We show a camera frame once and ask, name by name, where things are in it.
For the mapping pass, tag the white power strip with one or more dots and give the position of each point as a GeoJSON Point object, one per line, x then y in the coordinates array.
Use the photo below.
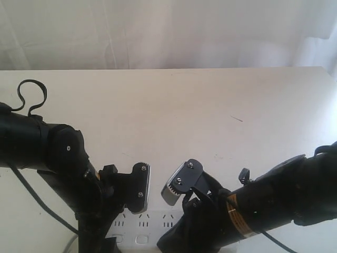
{"type": "Point", "coordinates": [141, 232]}

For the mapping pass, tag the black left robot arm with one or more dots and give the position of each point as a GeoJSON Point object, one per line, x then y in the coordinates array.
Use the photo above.
{"type": "Point", "coordinates": [57, 153]}

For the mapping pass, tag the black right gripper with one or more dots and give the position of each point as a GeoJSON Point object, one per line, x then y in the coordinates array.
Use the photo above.
{"type": "Point", "coordinates": [204, 227]}

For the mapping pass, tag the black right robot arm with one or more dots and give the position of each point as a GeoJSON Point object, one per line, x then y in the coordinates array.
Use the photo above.
{"type": "Point", "coordinates": [301, 190]}

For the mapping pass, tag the white curtain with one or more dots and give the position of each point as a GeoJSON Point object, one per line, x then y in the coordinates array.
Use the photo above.
{"type": "Point", "coordinates": [65, 35]}

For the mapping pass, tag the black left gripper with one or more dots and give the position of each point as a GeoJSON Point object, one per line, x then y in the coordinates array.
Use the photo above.
{"type": "Point", "coordinates": [89, 194]}

